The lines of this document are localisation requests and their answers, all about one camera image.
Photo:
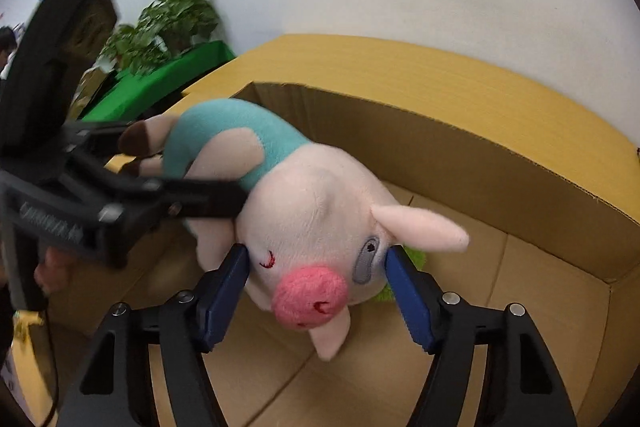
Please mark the large green potted plant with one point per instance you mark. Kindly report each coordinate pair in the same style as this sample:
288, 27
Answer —
177, 14

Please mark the brown cardboard box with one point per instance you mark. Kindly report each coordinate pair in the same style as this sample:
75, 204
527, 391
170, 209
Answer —
500, 167

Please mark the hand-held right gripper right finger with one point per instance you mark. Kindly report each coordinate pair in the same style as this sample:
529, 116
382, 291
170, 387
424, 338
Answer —
407, 302

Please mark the small brown carton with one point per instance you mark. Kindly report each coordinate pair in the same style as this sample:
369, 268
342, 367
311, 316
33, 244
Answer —
92, 86

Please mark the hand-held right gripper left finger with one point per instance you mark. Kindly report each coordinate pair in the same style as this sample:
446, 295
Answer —
227, 297

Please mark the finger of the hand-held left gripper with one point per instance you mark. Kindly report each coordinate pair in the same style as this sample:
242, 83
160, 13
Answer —
95, 134
210, 202

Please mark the green plush toy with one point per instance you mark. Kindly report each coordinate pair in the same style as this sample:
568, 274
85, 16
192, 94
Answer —
417, 257

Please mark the pink pig plush toy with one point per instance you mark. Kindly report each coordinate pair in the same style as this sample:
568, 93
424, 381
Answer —
310, 207

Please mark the small green potted plant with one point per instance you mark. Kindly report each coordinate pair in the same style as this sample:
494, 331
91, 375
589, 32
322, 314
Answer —
127, 49

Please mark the person's left hand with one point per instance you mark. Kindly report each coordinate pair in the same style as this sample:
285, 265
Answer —
50, 269

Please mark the green table cloth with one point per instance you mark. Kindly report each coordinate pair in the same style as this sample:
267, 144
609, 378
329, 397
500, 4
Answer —
160, 79

